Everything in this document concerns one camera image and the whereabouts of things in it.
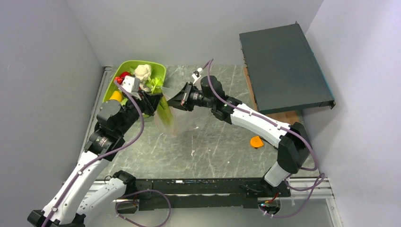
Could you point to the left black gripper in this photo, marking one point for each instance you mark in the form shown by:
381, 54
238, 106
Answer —
149, 101

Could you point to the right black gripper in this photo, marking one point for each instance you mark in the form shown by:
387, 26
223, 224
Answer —
182, 98

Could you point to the green celery stalk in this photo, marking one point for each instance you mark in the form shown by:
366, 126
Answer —
163, 111

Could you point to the clear zip top bag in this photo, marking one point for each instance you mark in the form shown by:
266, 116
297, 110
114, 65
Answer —
185, 121

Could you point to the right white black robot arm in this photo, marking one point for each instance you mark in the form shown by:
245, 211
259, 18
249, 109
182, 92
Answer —
290, 140

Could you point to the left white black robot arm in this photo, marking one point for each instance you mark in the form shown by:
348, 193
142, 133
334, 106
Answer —
113, 121

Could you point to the white cauliflower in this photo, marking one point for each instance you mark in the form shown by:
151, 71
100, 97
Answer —
143, 72

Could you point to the yellow bell pepper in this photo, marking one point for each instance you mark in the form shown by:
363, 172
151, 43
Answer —
117, 96

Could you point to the green plastic basket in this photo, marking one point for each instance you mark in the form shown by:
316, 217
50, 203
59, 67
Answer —
158, 71

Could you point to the red tomato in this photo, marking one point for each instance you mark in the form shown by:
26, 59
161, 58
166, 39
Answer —
124, 74

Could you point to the orange tape measure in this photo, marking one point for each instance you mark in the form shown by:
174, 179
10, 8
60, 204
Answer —
256, 142

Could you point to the dark green metal case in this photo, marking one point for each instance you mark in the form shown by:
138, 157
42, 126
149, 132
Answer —
283, 70

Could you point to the wooden board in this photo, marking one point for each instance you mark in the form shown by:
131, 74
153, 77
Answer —
287, 117

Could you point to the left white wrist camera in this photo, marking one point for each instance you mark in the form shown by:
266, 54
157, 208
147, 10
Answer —
129, 86

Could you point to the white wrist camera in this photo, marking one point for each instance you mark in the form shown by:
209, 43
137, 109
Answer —
196, 75
129, 86

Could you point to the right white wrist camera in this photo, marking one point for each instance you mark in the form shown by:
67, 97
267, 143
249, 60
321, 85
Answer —
196, 75

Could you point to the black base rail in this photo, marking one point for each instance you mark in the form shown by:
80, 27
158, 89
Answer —
248, 193

